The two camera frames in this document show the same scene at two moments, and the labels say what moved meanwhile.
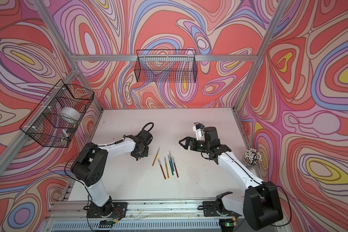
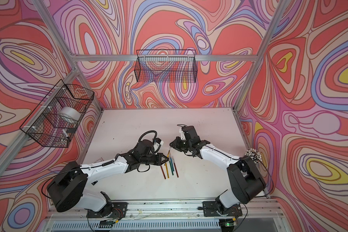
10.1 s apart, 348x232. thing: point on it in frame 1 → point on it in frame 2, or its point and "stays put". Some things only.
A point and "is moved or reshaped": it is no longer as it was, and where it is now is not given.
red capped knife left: [164, 174] stays put
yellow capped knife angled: [158, 151] is moved or reshaped
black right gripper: [188, 139] → [175, 144]
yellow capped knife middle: [166, 167] stays put
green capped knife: [170, 164] stays put
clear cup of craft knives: [252, 157] stays put
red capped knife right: [175, 166] stays put
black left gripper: [144, 155] → [159, 161]
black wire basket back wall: [166, 65] stays put
